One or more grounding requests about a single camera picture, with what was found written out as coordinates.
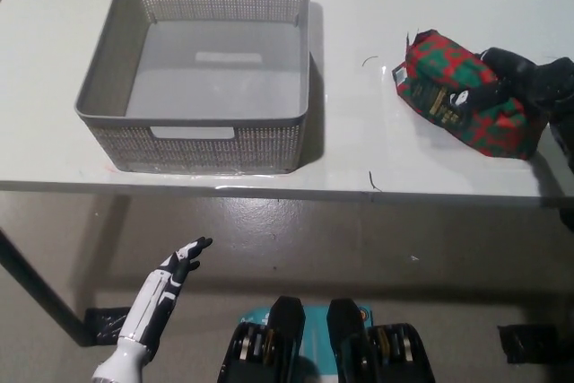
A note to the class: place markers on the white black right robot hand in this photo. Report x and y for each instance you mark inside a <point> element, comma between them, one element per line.
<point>538,82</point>

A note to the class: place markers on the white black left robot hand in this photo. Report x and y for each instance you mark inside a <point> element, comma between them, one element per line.
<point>157,298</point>

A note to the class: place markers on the red green coffee bean bag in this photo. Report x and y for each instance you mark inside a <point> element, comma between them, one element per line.
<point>448,69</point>

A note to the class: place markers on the black table leg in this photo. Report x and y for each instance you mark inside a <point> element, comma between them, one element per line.
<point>45,291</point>
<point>567,220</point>

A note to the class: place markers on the black teal robot torso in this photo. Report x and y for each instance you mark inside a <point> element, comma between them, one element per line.
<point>278,347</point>

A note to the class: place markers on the grey perforated plastic basket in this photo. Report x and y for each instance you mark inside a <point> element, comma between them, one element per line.
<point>224,82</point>

